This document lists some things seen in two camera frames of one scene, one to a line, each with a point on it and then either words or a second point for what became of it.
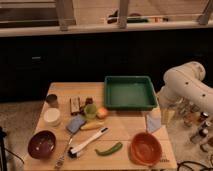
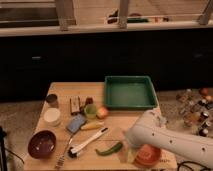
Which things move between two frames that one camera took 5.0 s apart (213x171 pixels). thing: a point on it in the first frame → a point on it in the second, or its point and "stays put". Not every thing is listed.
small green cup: [90, 110] stays put
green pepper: [110, 151] stays put
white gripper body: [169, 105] → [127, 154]
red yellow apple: [102, 112] stays put
